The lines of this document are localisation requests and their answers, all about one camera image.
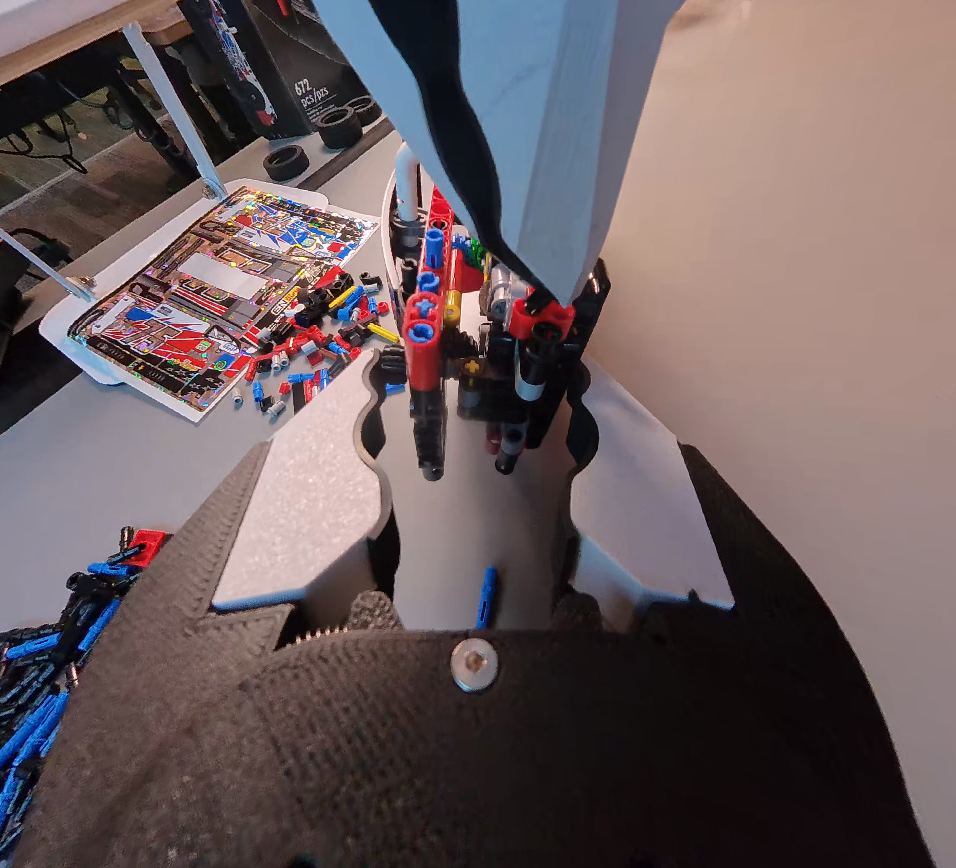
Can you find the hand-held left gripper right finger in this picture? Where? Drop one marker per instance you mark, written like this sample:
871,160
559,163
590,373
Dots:
642,509

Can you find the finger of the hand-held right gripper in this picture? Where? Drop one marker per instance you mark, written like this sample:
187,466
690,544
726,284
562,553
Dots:
538,62
347,2

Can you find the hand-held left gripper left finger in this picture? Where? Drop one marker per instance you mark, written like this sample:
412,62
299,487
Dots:
299,495

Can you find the lego car model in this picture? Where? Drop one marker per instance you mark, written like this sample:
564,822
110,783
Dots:
426,338

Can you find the black lego set box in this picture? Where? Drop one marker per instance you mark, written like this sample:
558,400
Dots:
299,39

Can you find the black rubber lego tyre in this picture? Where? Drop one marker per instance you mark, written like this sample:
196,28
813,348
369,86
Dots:
367,108
286,162
340,129

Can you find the blue lego pin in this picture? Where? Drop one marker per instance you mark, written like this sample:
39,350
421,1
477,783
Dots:
485,595

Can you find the pile of mixed coloured pieces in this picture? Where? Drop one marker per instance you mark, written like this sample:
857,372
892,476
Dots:
328,342

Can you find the holographic sticker sheet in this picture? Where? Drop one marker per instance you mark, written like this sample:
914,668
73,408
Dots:
216,271

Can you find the pile of black blue pins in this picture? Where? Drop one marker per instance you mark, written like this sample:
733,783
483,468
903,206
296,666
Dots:
37,644

